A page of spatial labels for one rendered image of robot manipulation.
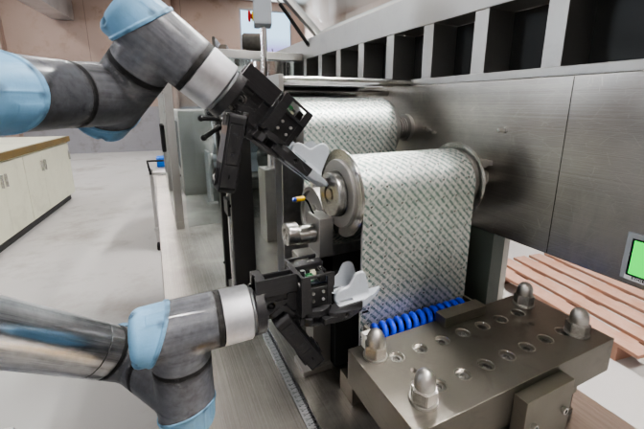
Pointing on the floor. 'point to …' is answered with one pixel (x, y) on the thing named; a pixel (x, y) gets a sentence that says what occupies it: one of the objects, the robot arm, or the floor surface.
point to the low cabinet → (32, 183)
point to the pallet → (586, 298)
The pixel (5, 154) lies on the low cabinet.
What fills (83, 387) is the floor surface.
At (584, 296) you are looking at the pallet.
